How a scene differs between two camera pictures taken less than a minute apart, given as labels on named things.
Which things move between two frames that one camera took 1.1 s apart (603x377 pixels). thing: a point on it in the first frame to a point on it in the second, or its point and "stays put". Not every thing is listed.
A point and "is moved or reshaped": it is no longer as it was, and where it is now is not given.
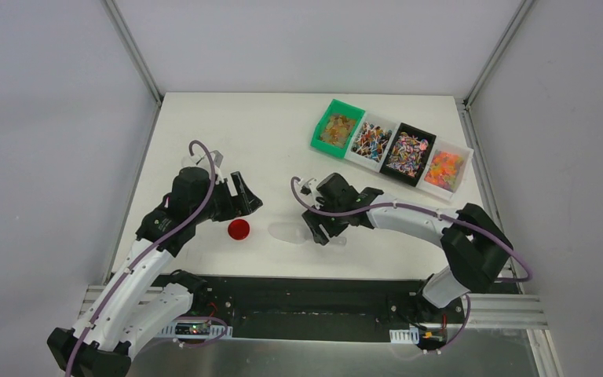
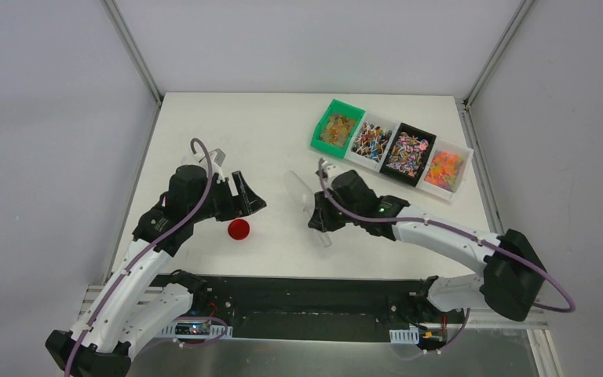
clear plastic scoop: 298,233 is moved or reshaped
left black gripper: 233,201 stays put
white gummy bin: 445,168 stays put
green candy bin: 334,131 stays put
